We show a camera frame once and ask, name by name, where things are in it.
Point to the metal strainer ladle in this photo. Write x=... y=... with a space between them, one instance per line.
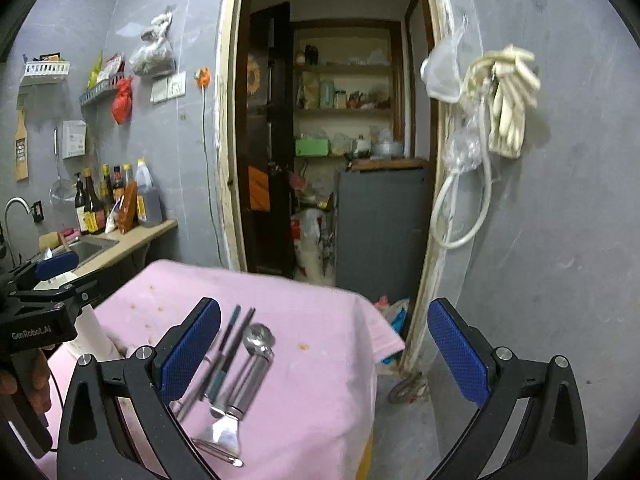
x=61 y=191

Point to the sunflower decoration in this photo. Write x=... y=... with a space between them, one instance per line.
x=253 y=76

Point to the black wall outlet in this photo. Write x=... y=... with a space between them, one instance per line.
x=38 y=211

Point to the cream rubber gloves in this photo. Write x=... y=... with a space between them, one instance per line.
x=510 y=105

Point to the chrome faucet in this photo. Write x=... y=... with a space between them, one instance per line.
x=17 y=202

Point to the dark sauce bottle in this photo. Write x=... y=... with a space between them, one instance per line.
x=80 y=210
x=118 y=180
x=106 y=180
x=94 y=210

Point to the steel sink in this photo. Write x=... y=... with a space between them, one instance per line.
x=92 y=250

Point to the pale door frame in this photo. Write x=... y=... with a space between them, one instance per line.
x=227 y=110

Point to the white plastic wall rack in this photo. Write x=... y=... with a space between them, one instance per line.
x=45 y=71

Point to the clear plastic bag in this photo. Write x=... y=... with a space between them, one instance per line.
x=445 y=72

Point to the steel spatula scraper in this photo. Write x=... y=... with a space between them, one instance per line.
x=245 y=390

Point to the green box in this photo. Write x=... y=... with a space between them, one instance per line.
x=312 y=147

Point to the pink towel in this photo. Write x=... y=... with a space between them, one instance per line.
x=310 y=385

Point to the brown packet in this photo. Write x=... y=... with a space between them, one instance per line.
x=129 y=210

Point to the crumpled clear plastic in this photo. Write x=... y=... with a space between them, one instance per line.
x=465 y=145

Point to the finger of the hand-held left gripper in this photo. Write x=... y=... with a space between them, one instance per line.
x=55 y=265

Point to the white wall switch plate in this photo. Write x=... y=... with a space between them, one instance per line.
x=169 y=87

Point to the orange wall hook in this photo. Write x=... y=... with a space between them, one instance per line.
x=202 y=77

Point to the dark wooden door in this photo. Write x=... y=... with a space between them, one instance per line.
x=265 y=135

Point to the steel spoon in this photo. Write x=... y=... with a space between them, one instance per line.
x=258 y=337

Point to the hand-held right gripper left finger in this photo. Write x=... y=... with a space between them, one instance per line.
x=192 y=350

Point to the person's left hand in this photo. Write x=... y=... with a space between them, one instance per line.
x=9 y=382

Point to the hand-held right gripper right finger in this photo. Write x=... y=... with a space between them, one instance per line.
x=457 y=355

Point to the metal pot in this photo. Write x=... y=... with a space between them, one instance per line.
x=387 y=149

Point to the wooden shelf unit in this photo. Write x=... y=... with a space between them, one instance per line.
x=345 y=24

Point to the orange door sticker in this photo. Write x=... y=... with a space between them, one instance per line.
x=259 y=189

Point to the wooden grater board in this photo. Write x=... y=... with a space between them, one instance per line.
x=21 y=150

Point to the hanging clear bag with contents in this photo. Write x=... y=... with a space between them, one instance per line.
x=152 y=55

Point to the grey cabinet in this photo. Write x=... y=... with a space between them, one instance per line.
x=385 y=230

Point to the silver metal blade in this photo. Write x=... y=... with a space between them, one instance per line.
x=235 y=342

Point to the red plastic bag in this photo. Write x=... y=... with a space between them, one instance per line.
x=121 y=102

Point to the white wall box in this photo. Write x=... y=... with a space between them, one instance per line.
x=74 y=139

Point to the red snack packet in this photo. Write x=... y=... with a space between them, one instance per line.
x=114 y=67

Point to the yellow packet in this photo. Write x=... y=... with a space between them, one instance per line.
x=95 y=72

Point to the large oil jug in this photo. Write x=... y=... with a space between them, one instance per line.
x=149 y=200

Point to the colourful bags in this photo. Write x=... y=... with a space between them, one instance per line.
x=395 y=312

